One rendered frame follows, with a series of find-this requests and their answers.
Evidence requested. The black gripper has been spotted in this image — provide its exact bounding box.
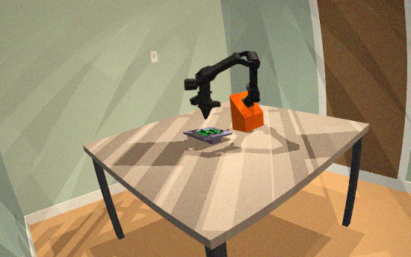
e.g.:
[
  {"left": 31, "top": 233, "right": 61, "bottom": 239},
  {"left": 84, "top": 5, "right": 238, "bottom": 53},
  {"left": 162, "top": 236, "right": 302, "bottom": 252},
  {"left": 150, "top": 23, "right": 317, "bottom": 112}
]
[{"left": 197, "top": 90, "right": 220, "bottom": 120}]

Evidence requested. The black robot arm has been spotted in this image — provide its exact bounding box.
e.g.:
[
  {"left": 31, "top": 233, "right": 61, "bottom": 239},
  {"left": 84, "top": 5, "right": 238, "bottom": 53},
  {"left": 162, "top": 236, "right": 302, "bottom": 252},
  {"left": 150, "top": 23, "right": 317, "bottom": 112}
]
[{"left": 185, "top": 51, "right": 261, "bottom": 108}]

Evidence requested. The grey switch panel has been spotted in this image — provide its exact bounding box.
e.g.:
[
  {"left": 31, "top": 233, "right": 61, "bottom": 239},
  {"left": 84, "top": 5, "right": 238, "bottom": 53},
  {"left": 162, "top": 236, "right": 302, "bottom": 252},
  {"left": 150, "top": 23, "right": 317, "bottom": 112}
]
[{"left": 183, "top": 127, "right": 232, "bottom": 145}]

